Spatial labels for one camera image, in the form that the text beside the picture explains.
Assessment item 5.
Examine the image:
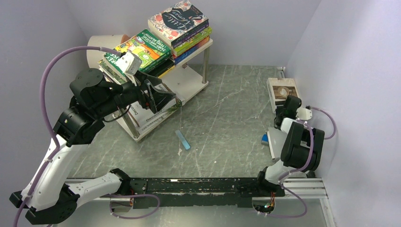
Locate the dark green garden book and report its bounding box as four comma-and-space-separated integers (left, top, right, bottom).
98, 60, 126, 85

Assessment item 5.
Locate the brown cover book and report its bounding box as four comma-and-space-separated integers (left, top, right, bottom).
129, 97, 177, 129

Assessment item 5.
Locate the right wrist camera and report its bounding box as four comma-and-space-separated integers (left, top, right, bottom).
296, 107, 313, 121

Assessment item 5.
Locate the blue round tape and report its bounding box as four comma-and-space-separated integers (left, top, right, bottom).
261, 133, 269, 146

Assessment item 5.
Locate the light blue glue stick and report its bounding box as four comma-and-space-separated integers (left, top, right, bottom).
175, 130, 191, 150

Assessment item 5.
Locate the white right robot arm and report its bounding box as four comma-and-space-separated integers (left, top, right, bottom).
255, 95, 325, 196

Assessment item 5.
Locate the floral Little Women book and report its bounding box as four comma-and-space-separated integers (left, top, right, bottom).
148, 0, 209, 48

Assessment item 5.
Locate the green 104-storey treehouse book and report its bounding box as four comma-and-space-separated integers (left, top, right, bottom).
102, 29, 172, 81

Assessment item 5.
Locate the black Moon and Sixpence book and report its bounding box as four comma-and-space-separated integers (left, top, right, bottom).
148, 59, 174, 77

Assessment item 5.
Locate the white magazine with photo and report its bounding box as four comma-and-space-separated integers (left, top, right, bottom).
266, 78, 301, 113

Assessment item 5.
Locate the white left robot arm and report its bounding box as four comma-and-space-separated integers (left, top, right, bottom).
9, 68, 177, 225

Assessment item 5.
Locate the white palm leaf book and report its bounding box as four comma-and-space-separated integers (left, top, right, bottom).
136, 94, 184, 134

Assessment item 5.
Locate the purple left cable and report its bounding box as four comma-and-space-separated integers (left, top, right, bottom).
12, 46, 161, 227

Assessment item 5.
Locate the white tape roll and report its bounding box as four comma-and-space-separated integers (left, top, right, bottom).
86, 34, 132, 70

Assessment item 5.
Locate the grey laptop box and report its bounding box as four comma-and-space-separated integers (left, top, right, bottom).
267, 127, 287, 161

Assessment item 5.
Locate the blue orange book in stack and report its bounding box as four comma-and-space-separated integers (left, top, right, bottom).
174, 36, 210, 65

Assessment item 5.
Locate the purple treehouse book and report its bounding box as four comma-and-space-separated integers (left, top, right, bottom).
172, 22, 210, 49

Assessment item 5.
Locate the green treehouse book in stack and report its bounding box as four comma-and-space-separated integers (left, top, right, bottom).
172, 27, 212, 59

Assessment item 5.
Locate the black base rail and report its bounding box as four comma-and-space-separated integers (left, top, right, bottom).
123, 177, 285, 209

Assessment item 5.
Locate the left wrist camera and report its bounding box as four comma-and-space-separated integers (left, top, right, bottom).
116, 50, 142, 77

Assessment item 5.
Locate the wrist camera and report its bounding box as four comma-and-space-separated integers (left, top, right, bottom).
116, 50, 142, 77
296, 107, 313, 121

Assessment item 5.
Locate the white two-tier shelf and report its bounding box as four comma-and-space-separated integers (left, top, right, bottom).
116, 39, 213, 142

